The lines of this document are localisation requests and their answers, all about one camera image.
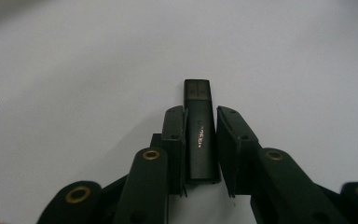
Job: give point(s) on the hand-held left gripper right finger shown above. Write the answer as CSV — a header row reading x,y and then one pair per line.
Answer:
x,y
270,180

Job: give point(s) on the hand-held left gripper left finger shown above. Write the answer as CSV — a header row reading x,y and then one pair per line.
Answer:
x,y
149,186

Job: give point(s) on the black USB flash drive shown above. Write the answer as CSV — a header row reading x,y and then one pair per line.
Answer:
x,y
200,124

